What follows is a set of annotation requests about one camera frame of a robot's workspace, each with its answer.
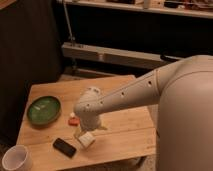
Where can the green ceramic bowl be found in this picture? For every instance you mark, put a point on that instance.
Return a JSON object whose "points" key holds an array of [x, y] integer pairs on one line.
{"points": [[44, 110]]}

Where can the white rectangular box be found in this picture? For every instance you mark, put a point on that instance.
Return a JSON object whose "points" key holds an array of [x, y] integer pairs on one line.
{"points": [[86, 139]]}

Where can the orange red marker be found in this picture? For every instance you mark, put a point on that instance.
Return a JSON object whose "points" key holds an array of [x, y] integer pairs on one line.
{"points": [[73, 121]]}

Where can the upper wooden shelf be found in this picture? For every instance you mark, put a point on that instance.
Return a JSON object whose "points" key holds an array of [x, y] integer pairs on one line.
{"points": [[140, 8]]}

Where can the black phone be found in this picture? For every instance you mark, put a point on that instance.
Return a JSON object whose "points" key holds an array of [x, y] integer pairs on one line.
{"points": [[64, 147]]}

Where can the wooden table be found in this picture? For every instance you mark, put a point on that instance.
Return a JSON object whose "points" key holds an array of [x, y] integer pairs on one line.
{"points": [[127, 133]]}

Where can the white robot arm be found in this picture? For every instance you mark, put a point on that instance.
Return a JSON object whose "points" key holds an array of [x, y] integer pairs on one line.
{"points": [[183, 92]]}

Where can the low metal shelf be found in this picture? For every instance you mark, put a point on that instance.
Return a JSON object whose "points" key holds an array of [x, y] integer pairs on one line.
{"points": [[113, 56]]}

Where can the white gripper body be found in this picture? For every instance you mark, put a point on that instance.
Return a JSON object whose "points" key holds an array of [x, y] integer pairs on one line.
{"points": [[89, 122]]}

